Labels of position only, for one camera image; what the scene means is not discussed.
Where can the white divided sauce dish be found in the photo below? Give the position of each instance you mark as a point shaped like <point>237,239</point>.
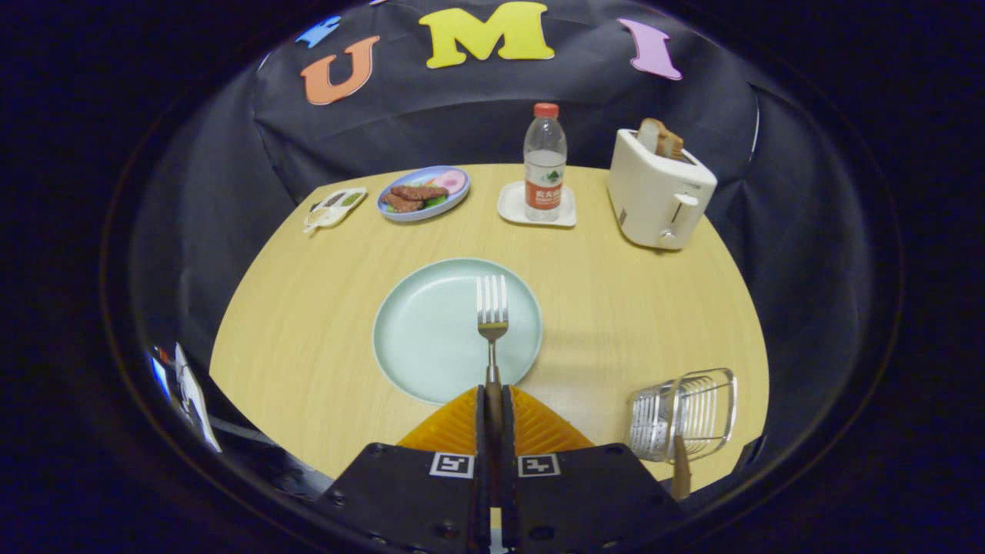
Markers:
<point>338,208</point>

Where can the white square coaster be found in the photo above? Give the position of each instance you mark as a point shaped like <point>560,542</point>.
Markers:
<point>512,206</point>

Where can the black backdrop cloth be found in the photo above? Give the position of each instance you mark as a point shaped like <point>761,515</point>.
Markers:
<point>793,231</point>

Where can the toasted bread slice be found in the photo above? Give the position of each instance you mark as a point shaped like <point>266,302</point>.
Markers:
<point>672,145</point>
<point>650,137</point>

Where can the green lettuce leaf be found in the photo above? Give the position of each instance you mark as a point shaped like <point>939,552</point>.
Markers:
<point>436,201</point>

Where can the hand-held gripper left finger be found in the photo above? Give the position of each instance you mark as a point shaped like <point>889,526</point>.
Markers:
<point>408,500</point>

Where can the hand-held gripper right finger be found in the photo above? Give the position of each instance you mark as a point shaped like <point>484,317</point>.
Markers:
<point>585,500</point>

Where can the clear water bottle red cap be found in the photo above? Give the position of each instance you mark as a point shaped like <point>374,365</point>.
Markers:
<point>545,169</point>

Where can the white toaster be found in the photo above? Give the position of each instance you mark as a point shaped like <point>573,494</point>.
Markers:
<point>654,200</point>

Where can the pink ham slice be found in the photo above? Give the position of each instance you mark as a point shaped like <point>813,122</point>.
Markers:
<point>452,182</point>

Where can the pale green plate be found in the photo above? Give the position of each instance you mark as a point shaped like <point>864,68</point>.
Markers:
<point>431,331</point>

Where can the brown meat patty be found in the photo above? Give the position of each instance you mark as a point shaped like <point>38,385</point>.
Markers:
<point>402,204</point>
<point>419,192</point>

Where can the blue plate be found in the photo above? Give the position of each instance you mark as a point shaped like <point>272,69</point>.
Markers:
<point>419,217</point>

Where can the black table clamp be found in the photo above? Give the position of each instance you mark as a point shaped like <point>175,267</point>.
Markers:
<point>750,455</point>

